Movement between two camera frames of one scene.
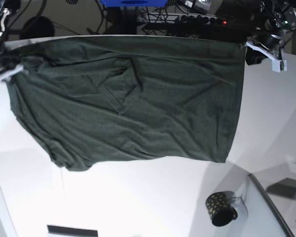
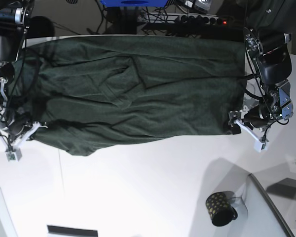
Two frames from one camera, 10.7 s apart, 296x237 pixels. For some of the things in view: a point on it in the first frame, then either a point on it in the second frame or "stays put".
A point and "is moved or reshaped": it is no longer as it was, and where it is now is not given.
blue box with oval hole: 134,3 stays put
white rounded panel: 1,223 stays put
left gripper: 2,62 → 15,124
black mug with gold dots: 220,209 stays put
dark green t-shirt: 87,100 is moved or reshaped
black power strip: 164,18 stays put
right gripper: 273,43 → 254,117
